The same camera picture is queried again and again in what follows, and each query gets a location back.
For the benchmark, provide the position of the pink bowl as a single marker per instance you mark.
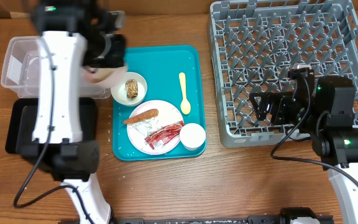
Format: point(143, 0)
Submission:
point(104, 77)

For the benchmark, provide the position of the teal serving tray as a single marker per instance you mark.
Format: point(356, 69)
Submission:
point(160, 67)

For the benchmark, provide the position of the crumpled white napkin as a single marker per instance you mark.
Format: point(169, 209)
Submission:
point(147, 127)

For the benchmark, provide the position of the pink plate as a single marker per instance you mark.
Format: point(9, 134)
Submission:
point(167, 114)

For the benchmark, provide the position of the orange carrot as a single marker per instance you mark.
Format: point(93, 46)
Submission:
point(142, 116)

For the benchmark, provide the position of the white cup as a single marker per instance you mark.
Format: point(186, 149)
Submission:
point(192, 136)

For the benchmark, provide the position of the yellow plastic spoon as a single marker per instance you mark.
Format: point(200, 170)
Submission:
point(185, 104)

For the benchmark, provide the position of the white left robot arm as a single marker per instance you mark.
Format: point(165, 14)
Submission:
point(57, 145)

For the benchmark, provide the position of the brown food scrap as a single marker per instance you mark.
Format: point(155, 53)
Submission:
point(131, 89)

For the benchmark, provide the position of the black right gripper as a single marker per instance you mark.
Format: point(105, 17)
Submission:
point(278, 99)

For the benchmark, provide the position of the black waste tray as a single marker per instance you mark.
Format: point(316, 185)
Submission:
point(23, 118)

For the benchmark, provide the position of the grey dishwasher rack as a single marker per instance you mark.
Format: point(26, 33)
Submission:
point(253, 44)

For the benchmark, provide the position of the clear plastic bin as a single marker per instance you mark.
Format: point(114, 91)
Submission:
point(34, 65)

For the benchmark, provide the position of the red snack wrapper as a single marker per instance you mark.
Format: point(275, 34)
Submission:
point(164, 135)

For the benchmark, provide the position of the white bowl with food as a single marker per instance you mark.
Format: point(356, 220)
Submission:
point(118, 92)

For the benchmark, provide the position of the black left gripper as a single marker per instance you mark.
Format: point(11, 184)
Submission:
point(119, 58)

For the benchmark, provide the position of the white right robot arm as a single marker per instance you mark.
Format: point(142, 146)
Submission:
point(323, 108)

